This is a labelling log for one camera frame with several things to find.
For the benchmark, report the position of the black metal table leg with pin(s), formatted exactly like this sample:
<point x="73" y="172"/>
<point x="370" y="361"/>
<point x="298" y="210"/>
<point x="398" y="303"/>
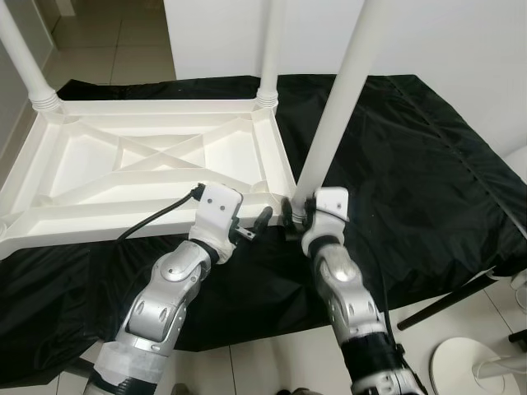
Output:
<point x="445" y="304"/>

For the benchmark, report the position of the white round floor stand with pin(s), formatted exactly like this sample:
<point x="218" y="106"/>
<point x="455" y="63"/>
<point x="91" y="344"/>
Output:
<point x="457" y="362"/>

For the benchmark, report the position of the white plastic table leg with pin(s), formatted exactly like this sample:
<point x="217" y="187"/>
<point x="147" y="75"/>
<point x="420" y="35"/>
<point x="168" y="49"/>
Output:
<point x="29" y="70"/>
<point x="270" y="49"/>
<point x="342" y="82"/>

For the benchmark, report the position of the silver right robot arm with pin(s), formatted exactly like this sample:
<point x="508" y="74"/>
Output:
<point x="342" y="280"/>

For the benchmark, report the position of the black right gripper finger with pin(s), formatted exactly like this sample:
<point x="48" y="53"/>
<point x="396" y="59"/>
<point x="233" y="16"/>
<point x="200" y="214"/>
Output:
<point x="289" y="216"/>

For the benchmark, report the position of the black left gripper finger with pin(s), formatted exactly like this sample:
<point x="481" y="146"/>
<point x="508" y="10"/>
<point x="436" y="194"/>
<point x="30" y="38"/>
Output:
<point x="263" y="222"/>

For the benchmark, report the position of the grey right robot foot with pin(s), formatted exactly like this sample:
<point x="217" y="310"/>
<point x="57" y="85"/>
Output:
<point x="300" y="391"/>

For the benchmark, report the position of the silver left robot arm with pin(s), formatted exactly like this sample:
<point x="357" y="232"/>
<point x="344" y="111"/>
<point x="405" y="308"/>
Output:
<point x="165" y="296"/>

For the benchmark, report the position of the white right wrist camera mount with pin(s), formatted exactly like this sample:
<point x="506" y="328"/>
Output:
<point x="332" y="200"/>

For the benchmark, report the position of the white plastic table top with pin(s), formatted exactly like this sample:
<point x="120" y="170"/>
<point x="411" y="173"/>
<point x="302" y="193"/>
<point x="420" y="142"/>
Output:
<point x="82" y="164"/>

